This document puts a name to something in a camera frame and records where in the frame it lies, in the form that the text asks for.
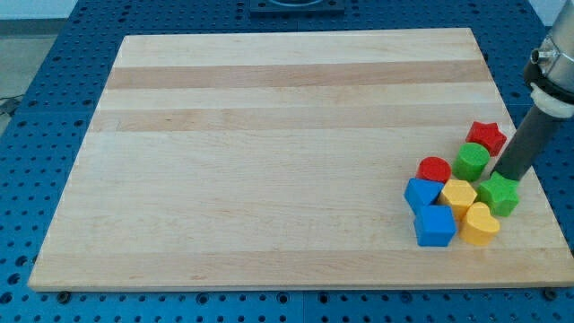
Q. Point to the green cylinder block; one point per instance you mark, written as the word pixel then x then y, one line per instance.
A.
pixel 470 162

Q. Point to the blue triangle block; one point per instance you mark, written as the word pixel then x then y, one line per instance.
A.
pixel 421 192

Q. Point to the wooden board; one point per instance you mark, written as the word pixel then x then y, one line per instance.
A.
pixel 278 161

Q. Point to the blue cube block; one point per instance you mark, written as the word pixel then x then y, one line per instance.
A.
pixel 434 225

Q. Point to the red cylinder block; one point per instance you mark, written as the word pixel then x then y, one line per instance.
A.
pixel 434 168

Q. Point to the green star block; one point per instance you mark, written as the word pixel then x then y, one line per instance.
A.
pixel 499 193

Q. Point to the red star block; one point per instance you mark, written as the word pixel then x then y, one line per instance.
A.
pixel 488 135

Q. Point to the yellow hexagon block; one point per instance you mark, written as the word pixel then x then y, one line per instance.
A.
pixel 459 195

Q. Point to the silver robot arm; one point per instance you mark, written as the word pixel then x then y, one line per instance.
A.
pixel 550 66

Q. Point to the yellow heart block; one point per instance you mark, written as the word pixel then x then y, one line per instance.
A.
pixel 478 227

